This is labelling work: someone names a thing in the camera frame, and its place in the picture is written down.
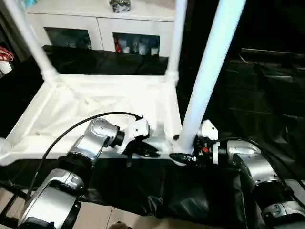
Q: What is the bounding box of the white plastic table top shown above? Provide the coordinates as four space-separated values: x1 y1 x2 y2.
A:
0 72 185 166

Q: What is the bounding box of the glossy black mat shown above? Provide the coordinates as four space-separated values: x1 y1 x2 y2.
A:
0 44 305 229

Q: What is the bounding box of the black left robot foot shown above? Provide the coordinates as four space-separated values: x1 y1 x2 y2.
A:
106 221 128 229

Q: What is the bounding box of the long black bar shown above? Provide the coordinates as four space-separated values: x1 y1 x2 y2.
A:
240 47 305 60

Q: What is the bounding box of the white cabinet with glass doors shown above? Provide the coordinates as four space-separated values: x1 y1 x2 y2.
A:
25 0 178 57

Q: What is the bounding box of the black stand leg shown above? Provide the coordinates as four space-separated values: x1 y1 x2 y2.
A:
0 187 30 228

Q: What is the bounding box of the grey metal clutter object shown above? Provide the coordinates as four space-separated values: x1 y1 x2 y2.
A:
109 0 132 13

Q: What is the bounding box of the red and white object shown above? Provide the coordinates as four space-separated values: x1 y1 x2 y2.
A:
0 45 14 75

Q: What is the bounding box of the grey curtain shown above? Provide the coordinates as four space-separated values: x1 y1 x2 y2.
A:
0 0 35 59

